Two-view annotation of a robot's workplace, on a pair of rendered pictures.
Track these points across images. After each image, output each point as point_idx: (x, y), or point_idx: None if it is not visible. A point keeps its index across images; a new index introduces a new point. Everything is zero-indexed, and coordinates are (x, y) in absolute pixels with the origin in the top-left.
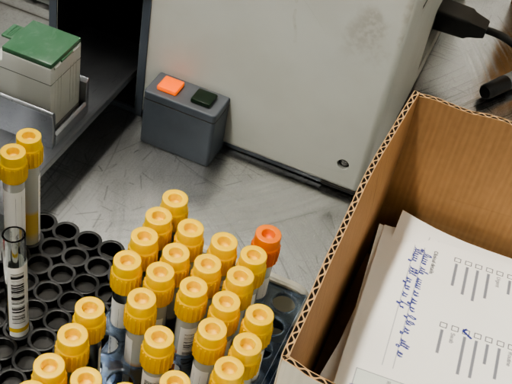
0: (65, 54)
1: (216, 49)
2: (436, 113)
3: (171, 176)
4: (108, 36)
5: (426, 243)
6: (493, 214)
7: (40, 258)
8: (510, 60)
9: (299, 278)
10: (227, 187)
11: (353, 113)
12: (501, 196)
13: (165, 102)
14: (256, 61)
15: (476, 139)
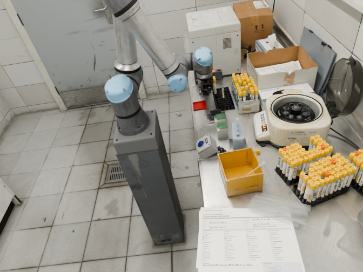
0: None
1: (217, 63)
2: (250, 54)
3: (219, 81)
4: None
5: (255, 69)
6: (260, 63)
7: (217, 92)
8: (243, 51)
9: None
10: (226, 79)
11: (237, 62)
12: (260, 60)
13: (214, 73)
14: (223, 62)
15: (255, 55)
